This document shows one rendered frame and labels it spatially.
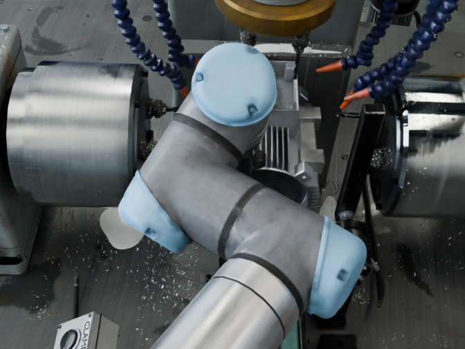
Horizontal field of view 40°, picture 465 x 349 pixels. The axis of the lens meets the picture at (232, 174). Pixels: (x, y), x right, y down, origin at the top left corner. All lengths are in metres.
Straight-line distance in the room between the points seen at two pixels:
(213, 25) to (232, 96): 0.68
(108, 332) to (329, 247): 0.45
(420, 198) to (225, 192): 0.58
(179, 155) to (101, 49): 1.14
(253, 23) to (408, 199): 0.39
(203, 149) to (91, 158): 0.47
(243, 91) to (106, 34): 1.20
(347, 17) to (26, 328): 0.81
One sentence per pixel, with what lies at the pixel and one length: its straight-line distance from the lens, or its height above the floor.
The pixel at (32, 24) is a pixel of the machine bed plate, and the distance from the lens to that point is 1.80.
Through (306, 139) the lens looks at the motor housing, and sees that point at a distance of 1.09.
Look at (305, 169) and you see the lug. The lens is 1.01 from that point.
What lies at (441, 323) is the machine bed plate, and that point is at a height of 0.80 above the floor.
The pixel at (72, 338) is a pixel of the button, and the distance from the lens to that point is 0.88.
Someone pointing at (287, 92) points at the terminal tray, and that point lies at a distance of 1.10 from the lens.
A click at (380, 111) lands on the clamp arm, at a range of 0.89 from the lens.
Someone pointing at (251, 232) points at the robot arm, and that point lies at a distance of 0.53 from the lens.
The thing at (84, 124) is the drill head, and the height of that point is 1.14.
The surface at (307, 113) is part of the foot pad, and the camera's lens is 1.12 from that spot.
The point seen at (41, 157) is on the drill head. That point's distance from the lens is 1.03.
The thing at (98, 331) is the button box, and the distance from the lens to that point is 0.88.
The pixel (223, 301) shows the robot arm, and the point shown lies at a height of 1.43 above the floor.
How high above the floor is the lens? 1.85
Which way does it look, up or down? 50 degrees down
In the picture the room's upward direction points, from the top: 3 degrees clockwise
